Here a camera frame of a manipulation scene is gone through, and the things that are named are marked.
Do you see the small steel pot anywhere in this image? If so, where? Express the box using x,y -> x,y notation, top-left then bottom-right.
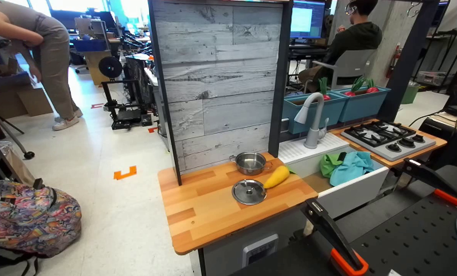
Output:
229,151 -> 273,176

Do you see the steel pot lid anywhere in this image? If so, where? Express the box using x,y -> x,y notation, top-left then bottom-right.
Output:
232,179 -> 268,205

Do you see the yellow toy vegetable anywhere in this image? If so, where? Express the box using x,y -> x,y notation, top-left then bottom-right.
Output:
263,165 -> 291,189

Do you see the toy kitchen with wood counter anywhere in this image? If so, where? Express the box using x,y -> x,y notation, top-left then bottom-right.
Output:
148,0 -> 448,276

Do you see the grey toy tap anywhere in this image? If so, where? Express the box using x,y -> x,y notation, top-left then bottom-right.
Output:
294,92 -> 329,150

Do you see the green cloth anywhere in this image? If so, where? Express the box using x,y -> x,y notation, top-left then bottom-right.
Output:
320,152 -> 347,178

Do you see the teal planter box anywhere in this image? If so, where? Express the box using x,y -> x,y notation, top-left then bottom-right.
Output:
283,92 -> 348,135
333,86 -> 391,123

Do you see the black 3d printer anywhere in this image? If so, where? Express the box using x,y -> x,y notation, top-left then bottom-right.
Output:
98,56 -> 153,131

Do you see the light blue cloth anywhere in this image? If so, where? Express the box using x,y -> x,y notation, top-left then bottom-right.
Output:
330,151 -> 375,187

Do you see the white toy sink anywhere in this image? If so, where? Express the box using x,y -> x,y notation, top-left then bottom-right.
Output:
278,132 -> 390,220

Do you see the black clamp with orange tips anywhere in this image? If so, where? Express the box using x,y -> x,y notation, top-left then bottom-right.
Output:
403,158 -> 457,207
300,197 -> 370,276

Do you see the black toy burner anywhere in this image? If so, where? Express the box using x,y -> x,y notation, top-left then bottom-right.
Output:
370,120 -> 417,140
344,126 -> 390,148

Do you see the monitor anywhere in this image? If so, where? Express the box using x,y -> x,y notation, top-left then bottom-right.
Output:
289,0 -> 327,40

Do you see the grey chair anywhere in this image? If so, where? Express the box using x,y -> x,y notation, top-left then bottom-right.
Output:
304,49 -> 379,94

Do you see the grey toy stove top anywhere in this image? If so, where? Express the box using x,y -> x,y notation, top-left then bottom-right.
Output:
340,120 -> 437,162

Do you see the person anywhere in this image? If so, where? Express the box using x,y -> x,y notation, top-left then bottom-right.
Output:
298,0 -> 383,93
0,0 -> 84,131

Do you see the red fire extinguisher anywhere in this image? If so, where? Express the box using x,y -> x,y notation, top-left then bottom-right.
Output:
385,43 -> 402,79

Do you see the green bin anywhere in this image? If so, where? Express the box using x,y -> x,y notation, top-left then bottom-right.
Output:
401,81 -> 421,105

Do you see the cardboard box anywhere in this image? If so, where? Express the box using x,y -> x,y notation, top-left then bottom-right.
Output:
0,85 -> 54,118

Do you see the colourful patterned backpack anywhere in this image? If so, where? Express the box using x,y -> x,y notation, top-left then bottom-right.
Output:
0,179 -> 82,259

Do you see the black metal shelf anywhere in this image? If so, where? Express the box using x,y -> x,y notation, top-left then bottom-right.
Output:
412,0 -> 457,93

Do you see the black cable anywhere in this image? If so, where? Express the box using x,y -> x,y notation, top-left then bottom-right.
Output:
408,109 -> 457,128

